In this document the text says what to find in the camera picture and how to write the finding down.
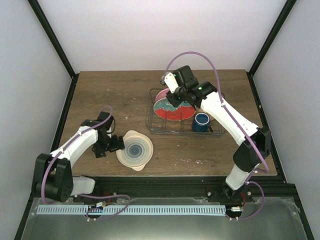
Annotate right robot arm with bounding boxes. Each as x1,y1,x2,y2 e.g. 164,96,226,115
161,65,271,202

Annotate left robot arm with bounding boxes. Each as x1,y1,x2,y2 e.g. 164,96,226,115
31,111,125,203

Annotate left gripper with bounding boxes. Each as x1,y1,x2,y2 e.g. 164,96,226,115
94,135,125,158

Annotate beige blue swirl dish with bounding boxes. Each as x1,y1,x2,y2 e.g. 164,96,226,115
116,130,154,172

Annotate pink plastic plate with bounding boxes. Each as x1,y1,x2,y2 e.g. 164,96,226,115
155,88,170,102

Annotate blue ceramic mug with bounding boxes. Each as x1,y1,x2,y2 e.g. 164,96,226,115
191,112,213,133

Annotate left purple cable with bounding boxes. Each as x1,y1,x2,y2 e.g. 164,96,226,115
41,105,131,223

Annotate black wire dish rack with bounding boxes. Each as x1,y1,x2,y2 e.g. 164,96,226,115
145,88,227,137

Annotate black aluminium frame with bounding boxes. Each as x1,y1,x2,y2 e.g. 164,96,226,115
28,0,314,240

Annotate red floral plate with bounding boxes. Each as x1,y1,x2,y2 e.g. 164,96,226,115
153,98,196,121

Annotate light blue slotted cable duct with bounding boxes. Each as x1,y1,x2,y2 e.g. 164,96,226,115
36,204,226,216

